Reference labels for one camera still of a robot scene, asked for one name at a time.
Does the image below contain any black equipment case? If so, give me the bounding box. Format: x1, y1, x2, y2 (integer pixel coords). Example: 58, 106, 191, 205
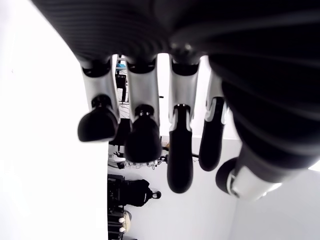
107, 174, 126, 208

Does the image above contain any black backpack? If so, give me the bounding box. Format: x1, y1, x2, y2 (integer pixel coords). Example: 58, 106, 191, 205
124, 178, 162, 208

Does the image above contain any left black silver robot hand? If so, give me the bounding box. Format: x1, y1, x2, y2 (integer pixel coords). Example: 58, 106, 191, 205
29, 0, 320, 203

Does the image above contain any black office chair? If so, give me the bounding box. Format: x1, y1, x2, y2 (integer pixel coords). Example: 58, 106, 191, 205
109, 118, 133, 149

